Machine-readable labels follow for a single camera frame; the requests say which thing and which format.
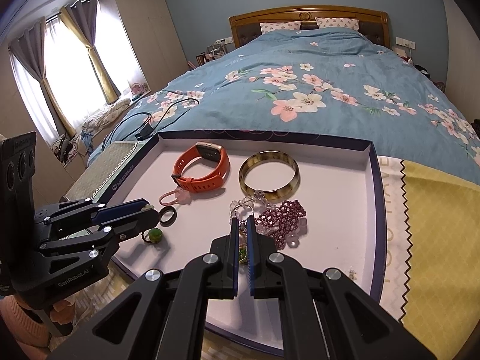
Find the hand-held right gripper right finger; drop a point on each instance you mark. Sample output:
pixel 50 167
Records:
pixel 252 258

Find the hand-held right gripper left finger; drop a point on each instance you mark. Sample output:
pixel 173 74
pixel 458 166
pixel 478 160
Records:
pixel 234 255

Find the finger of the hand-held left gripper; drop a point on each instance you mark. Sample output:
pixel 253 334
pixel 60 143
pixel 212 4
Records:
pixel 123 210
pixel 138 223

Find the white tray with dark rim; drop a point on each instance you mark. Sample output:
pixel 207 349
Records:
pixel 330 232

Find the person's left forearm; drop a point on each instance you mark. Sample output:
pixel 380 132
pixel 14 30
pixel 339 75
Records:
pixel 20 322

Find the person's left hand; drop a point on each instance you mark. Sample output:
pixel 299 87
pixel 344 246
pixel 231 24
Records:
pixel 62 308

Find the green gemstone ornament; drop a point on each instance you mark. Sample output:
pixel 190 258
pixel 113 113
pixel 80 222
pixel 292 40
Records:
pixel 243 253

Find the green woven mat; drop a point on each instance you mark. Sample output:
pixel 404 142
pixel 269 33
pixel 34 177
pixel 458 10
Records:
pixel 101 168

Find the orange smartwatch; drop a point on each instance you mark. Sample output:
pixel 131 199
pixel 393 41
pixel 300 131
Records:
pixel 204 185

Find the pile of clothes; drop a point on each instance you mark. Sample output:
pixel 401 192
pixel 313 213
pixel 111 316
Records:
pixel 71 148

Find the horn pattern bangle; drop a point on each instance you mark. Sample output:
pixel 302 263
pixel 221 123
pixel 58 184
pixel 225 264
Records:
pixel 295 178

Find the cream folded quilt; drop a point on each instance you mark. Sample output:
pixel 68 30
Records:
pixel 107 114

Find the small stud earring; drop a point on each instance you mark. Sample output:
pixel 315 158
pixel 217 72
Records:
pixel 351 273

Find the small pink fan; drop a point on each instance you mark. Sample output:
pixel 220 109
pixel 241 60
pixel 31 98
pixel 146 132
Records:
pixel 138 88

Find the grey and gold curtain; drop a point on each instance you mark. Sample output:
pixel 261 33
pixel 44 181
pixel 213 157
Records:
pixel 32 60
pixel 84 26

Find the nightstand cosmetics clutter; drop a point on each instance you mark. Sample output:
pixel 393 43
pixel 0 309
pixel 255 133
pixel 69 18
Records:
pixel 210 56

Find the yellow and white cloth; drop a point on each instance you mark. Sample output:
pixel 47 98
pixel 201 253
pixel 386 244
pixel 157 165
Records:
pixel 442 232

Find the blue floral duvet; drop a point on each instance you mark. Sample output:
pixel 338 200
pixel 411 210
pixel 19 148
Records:
pixel 337 63

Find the patterned white pillow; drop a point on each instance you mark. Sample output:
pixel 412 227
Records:
pixel 337 23
pixel 280 27

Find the wooden headboard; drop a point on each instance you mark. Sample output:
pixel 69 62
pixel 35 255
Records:
pixel 270 17

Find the bedside clutter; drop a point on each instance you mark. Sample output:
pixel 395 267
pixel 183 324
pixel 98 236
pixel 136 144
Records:
pixel 422 69

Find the white wall socket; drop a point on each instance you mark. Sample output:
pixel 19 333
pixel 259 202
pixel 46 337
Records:
pixel 224 40
pixel 405 42

